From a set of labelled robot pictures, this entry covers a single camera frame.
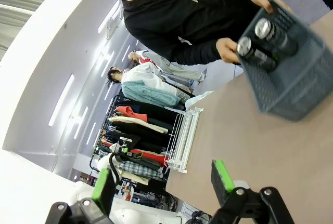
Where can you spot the ceiling light strip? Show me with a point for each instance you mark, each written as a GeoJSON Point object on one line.
{"type": "Point", "coordinates": [62, 99]}
{"type": "Point", "coordinates": [81, 122]}
{"type": "Point", "coordinates": [109, 17]}

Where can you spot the bald mannequin beige trousers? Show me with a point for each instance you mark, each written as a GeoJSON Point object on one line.
{"type": "Point", "coordinates": [177, 70]}

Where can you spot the black drink can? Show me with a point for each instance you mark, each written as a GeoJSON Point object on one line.
{"type": "Point", "coordinates": [257, 56]}
{"type": "Point", "coordinates": [278, 38]}

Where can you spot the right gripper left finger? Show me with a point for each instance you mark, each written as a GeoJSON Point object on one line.
{"type": "Point", "coordinates": [102, 190]}

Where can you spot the plaid garment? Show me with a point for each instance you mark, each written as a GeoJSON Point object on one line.
{"type": "Point", "coordinates": [135, 169]}

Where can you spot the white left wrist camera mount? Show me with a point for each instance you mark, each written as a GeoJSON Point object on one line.
{"type": "Point", "coordinates": [123, 141]}

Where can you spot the person's right forearm black sleeve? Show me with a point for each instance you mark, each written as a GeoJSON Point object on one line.
{"type": "Point", "coordinates": [197, 55]}

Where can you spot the black haired mannequin white shirt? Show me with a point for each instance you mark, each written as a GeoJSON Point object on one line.
{"type": "Point", "coordinates": [145, 76]}

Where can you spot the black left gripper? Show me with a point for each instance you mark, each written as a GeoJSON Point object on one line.
{"type": "Point", "coordinates": [131, 154]}

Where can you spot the teal fuzzy garment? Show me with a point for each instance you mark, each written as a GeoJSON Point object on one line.
{"type": "Point", "coordinates": [148, 94]}

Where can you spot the orange red garment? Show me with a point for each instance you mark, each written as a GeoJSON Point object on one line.
{"type": "Point", "coordinates": [130, 112]}

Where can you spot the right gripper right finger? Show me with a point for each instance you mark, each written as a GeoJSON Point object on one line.
{"type": "Point", "coordinates": [223, 179]}

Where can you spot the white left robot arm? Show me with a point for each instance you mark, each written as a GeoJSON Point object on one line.
{"type": "Point", "coordinates": [102, 161]}

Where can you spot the cream garment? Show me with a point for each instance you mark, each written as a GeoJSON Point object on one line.
{"type": "Point", "coordinates": [135, 124]}

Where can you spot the clothes rack dark garments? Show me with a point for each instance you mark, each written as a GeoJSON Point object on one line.
{"type": "Point", "coordinates": [145, 130]}

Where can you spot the gray plastic lattice basket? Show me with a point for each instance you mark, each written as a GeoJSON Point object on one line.
{"type": "Point", "coordinates": [299, 94]}

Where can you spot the person's right hand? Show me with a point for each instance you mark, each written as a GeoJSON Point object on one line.
{"type": "Point", "coordinates": [227, 51]}

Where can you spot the person in black jacket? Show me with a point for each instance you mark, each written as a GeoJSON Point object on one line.
{"type": "Point", "coordinates": [182, 21]}

